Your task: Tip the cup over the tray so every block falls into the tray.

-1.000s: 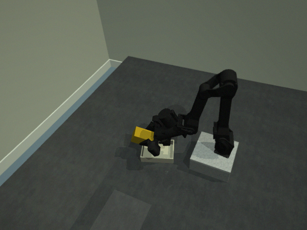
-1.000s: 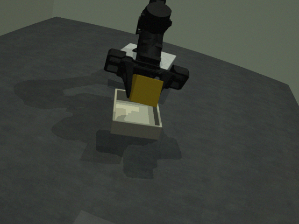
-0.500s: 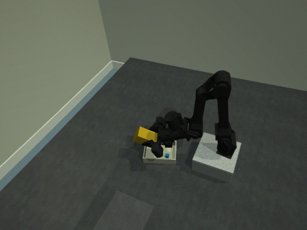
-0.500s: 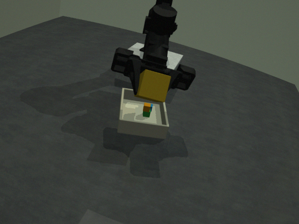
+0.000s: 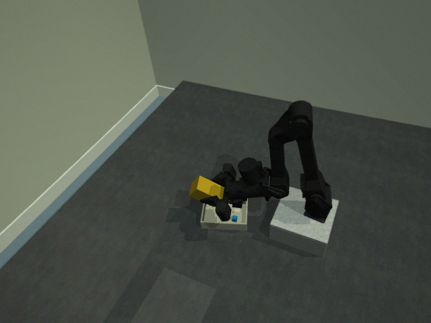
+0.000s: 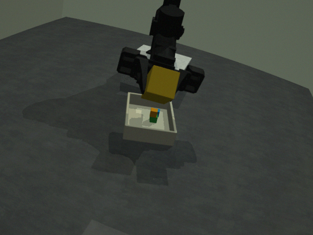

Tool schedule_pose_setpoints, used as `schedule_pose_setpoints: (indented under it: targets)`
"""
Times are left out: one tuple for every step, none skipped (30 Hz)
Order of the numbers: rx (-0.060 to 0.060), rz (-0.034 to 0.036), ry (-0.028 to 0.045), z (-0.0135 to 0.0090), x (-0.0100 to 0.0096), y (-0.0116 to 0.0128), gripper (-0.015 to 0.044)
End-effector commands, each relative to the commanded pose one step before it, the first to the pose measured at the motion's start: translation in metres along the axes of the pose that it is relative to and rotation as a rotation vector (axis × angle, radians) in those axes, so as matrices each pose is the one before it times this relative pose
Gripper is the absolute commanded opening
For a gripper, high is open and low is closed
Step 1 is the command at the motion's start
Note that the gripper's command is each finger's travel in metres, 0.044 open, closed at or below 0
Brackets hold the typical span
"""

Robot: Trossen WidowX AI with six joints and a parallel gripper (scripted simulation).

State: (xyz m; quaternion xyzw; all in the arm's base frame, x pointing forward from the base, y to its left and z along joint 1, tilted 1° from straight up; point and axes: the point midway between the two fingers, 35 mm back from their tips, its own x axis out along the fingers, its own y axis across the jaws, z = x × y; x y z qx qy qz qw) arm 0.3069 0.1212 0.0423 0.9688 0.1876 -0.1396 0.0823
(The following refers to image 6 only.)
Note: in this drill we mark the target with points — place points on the yellow square cup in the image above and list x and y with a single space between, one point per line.
161 85

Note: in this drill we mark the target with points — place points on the green block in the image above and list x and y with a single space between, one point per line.
153 119

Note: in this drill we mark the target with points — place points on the beige shallow tray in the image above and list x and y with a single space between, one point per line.
137 125

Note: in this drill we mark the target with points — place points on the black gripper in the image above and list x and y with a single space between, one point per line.
132 63

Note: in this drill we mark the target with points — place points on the orange block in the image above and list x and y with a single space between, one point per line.
153 112

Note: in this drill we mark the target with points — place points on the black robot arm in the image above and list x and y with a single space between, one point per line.
167 24

